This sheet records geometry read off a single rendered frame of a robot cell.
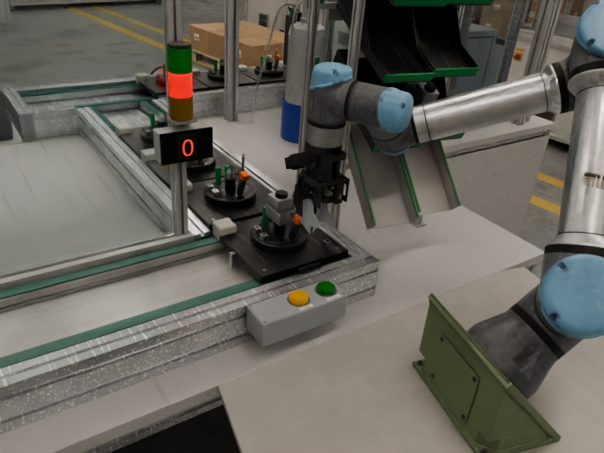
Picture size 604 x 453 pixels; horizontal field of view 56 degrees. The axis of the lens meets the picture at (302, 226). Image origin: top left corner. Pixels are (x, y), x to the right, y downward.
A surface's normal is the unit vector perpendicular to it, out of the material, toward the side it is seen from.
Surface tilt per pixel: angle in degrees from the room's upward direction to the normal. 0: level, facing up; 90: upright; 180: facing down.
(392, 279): 0
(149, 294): 0
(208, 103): 90
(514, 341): 31
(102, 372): 90
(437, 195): 45
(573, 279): 60
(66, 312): 0
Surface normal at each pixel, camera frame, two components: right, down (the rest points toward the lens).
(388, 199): 0.33, -0.28
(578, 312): -0.33, -0.09
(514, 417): 0.33, 0.48
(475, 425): -0.94, 0.10
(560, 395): 0.07, -0.87
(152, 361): 0.55, 0.44
